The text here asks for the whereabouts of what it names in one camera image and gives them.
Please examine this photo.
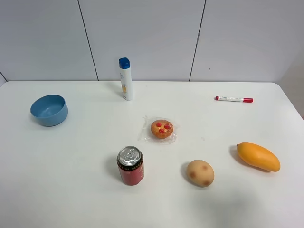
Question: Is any red white marker pen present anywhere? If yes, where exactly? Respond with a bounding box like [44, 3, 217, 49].
[214, 96, 254, 103]

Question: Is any red soda can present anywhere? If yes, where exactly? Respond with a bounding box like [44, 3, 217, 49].
[116, 146, 144, 186]

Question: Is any yellow mango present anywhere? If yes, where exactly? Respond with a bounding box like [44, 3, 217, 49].
[237, 142, 281, 172]

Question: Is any wrapped bun with red bits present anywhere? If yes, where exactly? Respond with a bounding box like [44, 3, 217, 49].
[138, 116, 179, 144]

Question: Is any brown potato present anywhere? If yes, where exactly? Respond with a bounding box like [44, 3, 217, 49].
[186, 160, 214, 187]

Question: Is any blue plastic bowl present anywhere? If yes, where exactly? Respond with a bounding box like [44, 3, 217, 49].
[30, 95, 68, 127]

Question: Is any white bottle blue cap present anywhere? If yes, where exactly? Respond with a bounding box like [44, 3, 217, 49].
[119, 57, 133, 101]

